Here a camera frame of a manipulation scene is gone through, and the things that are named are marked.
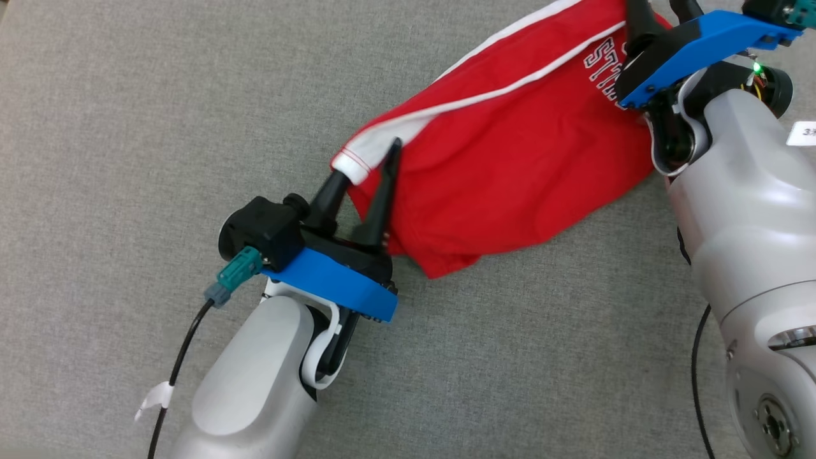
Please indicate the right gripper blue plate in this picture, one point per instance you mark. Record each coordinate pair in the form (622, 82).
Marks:
(701, 41)

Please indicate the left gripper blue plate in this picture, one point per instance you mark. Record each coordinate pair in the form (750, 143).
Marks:
(331, 280)

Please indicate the red garment with white trim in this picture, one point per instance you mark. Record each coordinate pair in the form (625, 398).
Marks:
(510, 159)

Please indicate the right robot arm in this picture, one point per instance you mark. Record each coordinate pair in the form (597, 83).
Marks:
(752, 223)

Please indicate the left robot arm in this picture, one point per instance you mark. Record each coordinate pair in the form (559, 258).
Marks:
(255, 382)

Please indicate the white label sticker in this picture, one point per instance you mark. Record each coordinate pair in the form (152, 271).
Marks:
(803, 132)

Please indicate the grey fabric table cover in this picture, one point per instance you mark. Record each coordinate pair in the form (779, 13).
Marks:
(127, 95)

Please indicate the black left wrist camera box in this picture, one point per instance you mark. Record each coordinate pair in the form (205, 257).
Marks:
(261, 226)

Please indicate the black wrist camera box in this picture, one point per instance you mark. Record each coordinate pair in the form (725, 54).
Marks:
(261, 226)
(765, 9)

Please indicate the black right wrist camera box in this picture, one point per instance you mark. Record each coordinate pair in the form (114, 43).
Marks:
(765, 9)

